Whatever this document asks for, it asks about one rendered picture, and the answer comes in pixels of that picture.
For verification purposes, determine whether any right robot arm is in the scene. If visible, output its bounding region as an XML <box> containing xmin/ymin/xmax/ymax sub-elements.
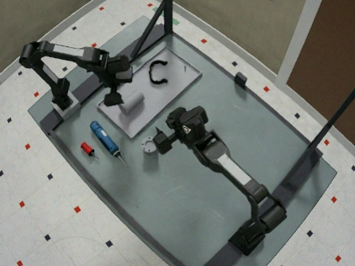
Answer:
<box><xmin>19</xmin><ymin>40</ymin><xmax>133</xmax><ymax>111</ymax></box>

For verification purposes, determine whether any red screwdriver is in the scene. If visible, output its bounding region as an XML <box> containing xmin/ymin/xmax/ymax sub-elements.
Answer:
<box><xmin>81</xmin><ymin>142</ymin><xmax>99</xmax><ymax>159</ymax></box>

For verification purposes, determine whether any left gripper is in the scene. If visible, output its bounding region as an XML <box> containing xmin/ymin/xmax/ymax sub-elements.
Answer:
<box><xmin>152</xmin><ymin>106</ymin><xmax>209</xmax><ymax>155</ymax></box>

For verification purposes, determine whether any white rectangular tray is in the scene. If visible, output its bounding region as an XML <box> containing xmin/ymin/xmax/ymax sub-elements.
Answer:
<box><xmin>97</xmin><ymin>46</ymin><xmax>202</xmax><ymax>140</ymax></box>

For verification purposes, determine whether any blue cylinder with white label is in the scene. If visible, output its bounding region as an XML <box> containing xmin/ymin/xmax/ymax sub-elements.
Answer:
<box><xmin>90</xmin><ymin>121</ymin><xmax>127</xmax><ymax>167</ymax></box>

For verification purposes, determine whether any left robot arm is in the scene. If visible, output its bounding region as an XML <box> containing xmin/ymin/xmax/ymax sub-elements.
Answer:
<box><xmin>166</xmin><ymin>107</ymin><xmax>287</xmax><ymax>249</ymax></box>

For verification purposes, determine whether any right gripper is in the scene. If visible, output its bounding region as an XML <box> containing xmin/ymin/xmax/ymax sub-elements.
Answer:
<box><xmin>99</xmin><ymin>74</ymin><xmax>125</xmax><ymax>107</ymax></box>

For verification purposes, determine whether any black half ring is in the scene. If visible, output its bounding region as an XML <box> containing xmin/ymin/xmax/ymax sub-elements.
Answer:
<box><xmin>149</xmin><ymin>60</ymin><xmax>168</xmax><ymax>84</ymax></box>

